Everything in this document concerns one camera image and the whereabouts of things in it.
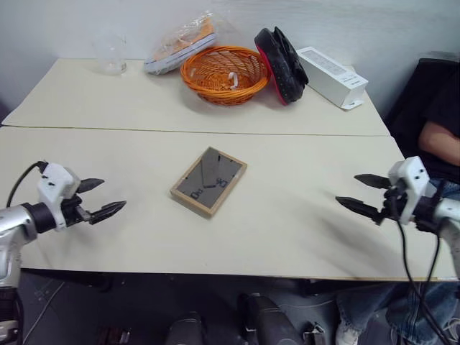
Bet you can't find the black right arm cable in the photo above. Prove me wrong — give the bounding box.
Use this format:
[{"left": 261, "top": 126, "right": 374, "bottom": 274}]
[{"left": 393, "top": 186, "right": 457, "bottom": 345}]

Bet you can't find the orange wicker basket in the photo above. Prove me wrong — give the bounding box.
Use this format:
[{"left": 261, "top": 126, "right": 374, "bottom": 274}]
[{"left": 180, "top": 45, "right": 272, "bottom": 107}]

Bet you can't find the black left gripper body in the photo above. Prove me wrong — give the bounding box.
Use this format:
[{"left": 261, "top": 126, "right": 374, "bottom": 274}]
[{"left": 60, "top": 195, "right": 93, "bottom": 228}]

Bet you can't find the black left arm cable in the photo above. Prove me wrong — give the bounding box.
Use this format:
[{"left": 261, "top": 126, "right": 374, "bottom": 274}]
[{"left": 6, "top": 161, "right": 50, "bottom": 208}]

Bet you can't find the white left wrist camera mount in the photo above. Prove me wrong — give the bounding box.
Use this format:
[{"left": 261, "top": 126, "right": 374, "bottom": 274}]
[{"left": 35, "top": 162, "right": 82, "bottom": 231}]

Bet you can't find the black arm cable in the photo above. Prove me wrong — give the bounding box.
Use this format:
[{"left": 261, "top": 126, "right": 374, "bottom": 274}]
[
  {"left": 6, "top": 161, "right": 50, "bottom": 208},
  {"left": 393, "top": 186, "right": 457, "bottom": 345}
]

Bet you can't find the wooden picture frame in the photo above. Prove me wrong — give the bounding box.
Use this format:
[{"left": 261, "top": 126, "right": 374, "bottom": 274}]
[{"left": 169, "top": 145, "right": 249, "bottom": 220}]

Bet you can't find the white cardboard box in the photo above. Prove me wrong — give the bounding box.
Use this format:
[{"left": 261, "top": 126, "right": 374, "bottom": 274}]
[{"left": 295, "top": 46, "right": 370, "bottom": 111}]

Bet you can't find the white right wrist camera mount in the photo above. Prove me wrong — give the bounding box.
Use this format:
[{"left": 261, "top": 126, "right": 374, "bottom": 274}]
[{"left": 387, "top": 155, "right": 433, "bottom": 226}]

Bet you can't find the person's black shirt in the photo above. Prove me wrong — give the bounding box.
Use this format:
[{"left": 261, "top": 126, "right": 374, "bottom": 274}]
[{"left": 383, "top": 49, "right": 460, "bottom": 183}]

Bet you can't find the dark rounded shape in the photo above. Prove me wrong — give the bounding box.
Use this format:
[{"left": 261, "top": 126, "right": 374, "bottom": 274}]
[
  {"left": 166, "top": 310, "right": 208, "bottom": 345},
  {"left": 237, "top": 292, "right": 307, "bottom": 345}
]

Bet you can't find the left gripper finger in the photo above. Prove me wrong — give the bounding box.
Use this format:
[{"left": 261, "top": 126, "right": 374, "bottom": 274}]
[
  {"left": 88, "top": 200, "right": 128, "bottom": 226},
  {"left": 78, "top": 177, "right": 106, "bottom": 196}
]

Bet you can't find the shoe in plastic bag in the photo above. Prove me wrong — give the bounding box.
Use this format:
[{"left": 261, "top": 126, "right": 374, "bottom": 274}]
[{"left": 143, "top": 10, "right": 221, "bottom": 77}]

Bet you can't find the person's white shoe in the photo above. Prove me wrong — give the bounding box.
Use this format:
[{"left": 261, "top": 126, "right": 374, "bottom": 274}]
[{"left": 335, "top": 322, "right": 361, "bottom": 345}]

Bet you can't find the black and red cushion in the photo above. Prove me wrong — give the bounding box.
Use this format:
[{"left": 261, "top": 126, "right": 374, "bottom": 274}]
[{"left": 253, "top": 25, "right": 311, "bottom": 107}]

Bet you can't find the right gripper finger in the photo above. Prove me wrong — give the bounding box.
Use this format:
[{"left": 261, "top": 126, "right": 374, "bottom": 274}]
[
  {"left": 353, "top": 173, "right": 391, "bottom": 190},
  {"left": 334, "top": 195, "right": 384, "bottom": 226}
]

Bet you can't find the clear glass beaker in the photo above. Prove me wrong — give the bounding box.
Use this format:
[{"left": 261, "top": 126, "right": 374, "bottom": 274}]
[{"left": 91, "top": 29, "right": 129, "bottom": 77}]

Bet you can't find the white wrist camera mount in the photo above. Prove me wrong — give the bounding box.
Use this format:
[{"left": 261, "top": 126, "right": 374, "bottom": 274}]
[
  {"left": 387, "top": 155, "right": 433, "bottom": 226},
  {"left": 35, "top": 162, "right": 82, "bottom": 231}
]

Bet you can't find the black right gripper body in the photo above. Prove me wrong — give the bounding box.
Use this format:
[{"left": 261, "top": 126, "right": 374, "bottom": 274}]
[{"left": 380, "top": 180, "right": 408, "bottom": 221}]

